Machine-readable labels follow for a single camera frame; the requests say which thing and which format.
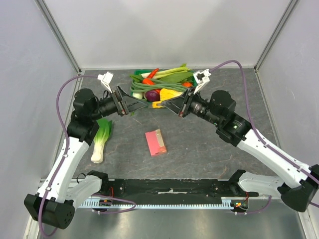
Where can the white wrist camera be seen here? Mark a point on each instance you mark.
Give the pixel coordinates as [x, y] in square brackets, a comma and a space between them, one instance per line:
[202, 79]
[105, 80]

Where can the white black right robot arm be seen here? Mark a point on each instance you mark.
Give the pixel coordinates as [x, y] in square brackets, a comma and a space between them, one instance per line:
[295, 183]

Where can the purple onion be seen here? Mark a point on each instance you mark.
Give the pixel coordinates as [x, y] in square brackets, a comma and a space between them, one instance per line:
[152, 96]

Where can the yellow napa cabbage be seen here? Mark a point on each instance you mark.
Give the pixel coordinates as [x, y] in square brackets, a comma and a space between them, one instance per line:
[167, 94]

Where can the slotted cable duct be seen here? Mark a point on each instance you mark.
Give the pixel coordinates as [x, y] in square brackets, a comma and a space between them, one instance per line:
[96, 203]

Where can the red chili pepper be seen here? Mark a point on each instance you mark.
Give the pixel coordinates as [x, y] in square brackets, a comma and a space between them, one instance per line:
[152, 74]

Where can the green plastic crate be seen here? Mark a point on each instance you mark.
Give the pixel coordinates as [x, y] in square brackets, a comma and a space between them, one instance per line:
[140, 78]

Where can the orange pumpkin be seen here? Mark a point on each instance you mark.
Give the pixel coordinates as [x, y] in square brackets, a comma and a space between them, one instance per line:
[187, 84]

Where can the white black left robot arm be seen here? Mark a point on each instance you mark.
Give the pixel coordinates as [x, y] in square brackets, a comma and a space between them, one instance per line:
[55, 203]

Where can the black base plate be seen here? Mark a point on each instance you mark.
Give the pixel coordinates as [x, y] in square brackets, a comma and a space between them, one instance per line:
[206, 187]

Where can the pale green celery stalk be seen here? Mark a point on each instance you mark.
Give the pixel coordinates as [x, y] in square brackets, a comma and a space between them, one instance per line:
[163, 73]

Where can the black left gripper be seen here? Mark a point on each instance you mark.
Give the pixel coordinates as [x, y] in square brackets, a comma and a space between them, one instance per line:
[122, 107]

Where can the green long beans bundle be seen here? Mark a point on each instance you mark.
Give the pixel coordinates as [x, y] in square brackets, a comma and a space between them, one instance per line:
[139, 87]

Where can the pink express box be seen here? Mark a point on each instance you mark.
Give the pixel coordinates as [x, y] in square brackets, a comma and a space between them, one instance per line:
[155, 143]

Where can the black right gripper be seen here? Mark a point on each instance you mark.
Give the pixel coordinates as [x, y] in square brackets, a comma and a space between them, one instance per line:
[185, 103]

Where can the large green leaf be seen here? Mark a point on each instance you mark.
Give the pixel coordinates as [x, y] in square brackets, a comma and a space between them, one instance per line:
[176, 77]

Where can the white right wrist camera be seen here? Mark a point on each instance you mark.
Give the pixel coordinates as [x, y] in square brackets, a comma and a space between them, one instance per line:
[202, 79]

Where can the green white bok choy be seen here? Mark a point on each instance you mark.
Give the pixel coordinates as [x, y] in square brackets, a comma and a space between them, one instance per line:
[100, 139]

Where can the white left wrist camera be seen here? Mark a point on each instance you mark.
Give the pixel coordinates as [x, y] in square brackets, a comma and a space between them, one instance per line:
[105, 80]

